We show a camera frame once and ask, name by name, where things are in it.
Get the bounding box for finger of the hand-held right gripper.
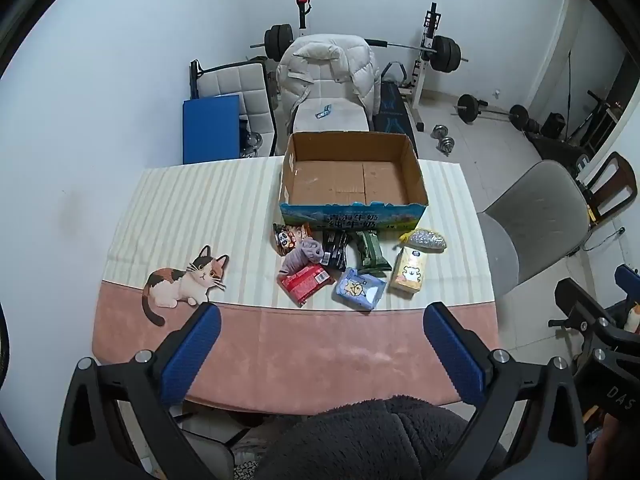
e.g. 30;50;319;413
549;277;620;335
615;264;640;295

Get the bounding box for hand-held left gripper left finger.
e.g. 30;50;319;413
56;302;236;480

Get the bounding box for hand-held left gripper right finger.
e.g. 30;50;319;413
422;301;588;480

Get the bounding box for yellow carton box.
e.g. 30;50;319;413
389;246;428;293

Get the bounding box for blue tissue pack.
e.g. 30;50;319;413
332;267;388;310

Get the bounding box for yellow mesh scrubber pouch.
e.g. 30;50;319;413
398;228;447;252

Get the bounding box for red snack packet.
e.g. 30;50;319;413
280;263;335;307

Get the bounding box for green packet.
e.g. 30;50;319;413
350;230;392;276

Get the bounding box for lavender cloth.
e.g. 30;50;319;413
278;238;325;277

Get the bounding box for orange panda snack packet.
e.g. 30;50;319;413
272;222;313;256

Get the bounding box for black snack packet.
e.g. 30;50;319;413
321;230;349;271

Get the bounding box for cardboard box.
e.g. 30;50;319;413
279;131;429;229

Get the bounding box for grey shell chair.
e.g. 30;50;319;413
477;160;592;306

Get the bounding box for brown wooden chair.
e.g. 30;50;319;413
575;151;638;223

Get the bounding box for dark fuzzy clothing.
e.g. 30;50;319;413
255;395;481;480

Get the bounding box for cat print tablecloth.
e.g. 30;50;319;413
91;157;502;413

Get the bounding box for black boxy object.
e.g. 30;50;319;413
540;112;566;138

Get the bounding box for silver weight plates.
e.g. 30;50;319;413
240;130;263;158

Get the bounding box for blue board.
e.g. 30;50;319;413
182;94;241;165

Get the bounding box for small barbell with black plates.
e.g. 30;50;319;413
454;94;530;128

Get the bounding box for black blue bench pad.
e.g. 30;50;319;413
377;62;418;153

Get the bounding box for white quilted chair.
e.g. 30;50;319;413
189;59;278;156

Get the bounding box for white puffer jacket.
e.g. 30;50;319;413
276;34;382;126

